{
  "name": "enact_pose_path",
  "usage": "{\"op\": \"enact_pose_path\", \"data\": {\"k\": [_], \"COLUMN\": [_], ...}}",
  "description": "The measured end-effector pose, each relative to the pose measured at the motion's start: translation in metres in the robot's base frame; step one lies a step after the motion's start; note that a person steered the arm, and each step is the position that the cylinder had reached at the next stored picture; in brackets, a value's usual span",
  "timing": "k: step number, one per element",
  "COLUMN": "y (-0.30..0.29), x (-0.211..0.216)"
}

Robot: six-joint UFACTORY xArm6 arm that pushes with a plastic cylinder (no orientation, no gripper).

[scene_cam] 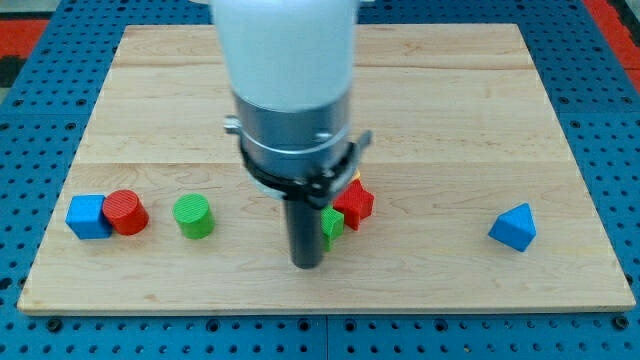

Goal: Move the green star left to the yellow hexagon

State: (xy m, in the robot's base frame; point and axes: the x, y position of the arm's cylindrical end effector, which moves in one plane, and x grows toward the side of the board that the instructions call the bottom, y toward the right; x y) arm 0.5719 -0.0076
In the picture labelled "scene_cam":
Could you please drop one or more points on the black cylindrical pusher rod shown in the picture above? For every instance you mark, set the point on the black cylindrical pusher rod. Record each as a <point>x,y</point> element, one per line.
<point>305,234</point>

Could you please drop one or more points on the silver cylindrical wrist mount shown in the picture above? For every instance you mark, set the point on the silver cylindrical wrist mount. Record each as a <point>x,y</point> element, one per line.
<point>305,156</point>

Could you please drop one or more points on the green star block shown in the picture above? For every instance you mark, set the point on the green star block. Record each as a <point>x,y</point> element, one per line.
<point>332,226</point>

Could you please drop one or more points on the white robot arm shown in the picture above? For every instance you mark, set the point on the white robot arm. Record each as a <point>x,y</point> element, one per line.
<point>290,66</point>

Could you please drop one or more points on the red star block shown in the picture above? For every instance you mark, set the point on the red star block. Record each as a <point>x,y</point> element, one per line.
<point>356,203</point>

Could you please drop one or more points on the green cylinder block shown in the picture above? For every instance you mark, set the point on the green cylinder block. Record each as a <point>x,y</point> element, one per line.
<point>193,216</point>

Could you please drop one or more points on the wooden board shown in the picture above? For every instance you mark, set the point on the wooden board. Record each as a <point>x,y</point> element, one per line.
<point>463,131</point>

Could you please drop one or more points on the red cylinder block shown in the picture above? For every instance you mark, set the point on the red cylinder block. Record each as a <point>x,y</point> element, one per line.
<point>125,212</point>

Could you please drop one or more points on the blue triangular prism block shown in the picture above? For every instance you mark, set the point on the blue triangular prism block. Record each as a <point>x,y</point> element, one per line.
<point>515,228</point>

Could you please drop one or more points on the blue cube block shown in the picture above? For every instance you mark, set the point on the blue cube block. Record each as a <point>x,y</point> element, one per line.
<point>86,219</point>

